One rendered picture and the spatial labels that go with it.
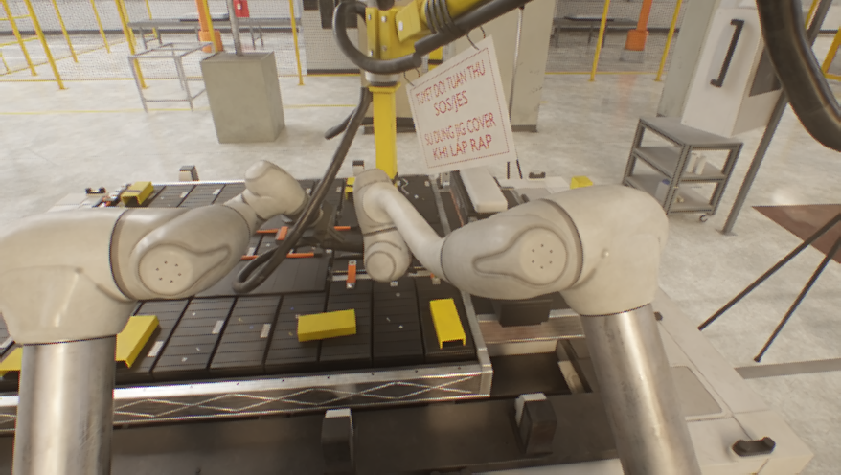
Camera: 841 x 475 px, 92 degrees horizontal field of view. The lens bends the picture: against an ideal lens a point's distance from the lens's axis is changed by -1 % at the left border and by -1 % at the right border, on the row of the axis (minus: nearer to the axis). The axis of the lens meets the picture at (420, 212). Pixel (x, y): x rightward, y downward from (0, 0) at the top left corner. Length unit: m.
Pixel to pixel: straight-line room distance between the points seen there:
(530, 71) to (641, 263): 5.32
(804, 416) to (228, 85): 5.76
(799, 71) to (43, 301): 0.90
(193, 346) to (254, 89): 4.53
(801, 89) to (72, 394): 0.91
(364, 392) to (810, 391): 2.54
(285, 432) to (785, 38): 1.22
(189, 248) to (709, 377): 1.47
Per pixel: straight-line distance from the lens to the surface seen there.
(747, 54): 3.55
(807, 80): 0.60
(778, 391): 3.06
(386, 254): 1.00
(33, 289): 0.70
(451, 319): 1.24
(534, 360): 1.54
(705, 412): 1.52
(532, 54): 5.83
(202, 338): 1.37
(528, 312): 1.27
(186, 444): 1.32
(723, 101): 3.62
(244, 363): 1.26
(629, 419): 0.69
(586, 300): 0.62
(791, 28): 0.59
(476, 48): 0.82
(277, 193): 1.15
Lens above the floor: 1.90
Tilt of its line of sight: 30 degrees down
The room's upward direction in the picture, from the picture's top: 1 degrees clockwise
